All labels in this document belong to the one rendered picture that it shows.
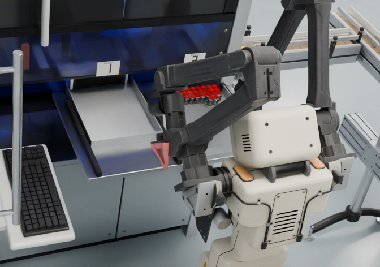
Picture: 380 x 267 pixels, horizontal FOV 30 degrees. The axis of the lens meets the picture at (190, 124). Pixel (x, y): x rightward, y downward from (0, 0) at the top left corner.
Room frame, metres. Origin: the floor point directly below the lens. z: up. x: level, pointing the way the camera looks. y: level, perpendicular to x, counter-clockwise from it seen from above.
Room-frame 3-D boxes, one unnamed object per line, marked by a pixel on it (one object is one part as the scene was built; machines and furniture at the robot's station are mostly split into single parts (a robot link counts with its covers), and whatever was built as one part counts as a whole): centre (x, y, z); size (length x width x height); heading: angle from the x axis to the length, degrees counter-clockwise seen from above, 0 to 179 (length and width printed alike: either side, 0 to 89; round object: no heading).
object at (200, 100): (2.19, -0.02, 0.90); 0.18 x 0.02 x 0.05; 120
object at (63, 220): (1.65, 0.46, 0.82); 0.40 x 0.14 x 0.02; 28
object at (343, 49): (2.68, -0.35, 0.92); 0.69 x 0.16 x 0.16; 120
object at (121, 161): (2.05, 0.10, 0.87); 0.70 x 0.48 x 0.02; 120
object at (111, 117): (2.03, 0.28, 0.90); 0.34 x 0.26 x 0.04; 30
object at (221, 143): (2.09, -0.07, 0.90); 0.34 x 0.26 x 0.04; 30
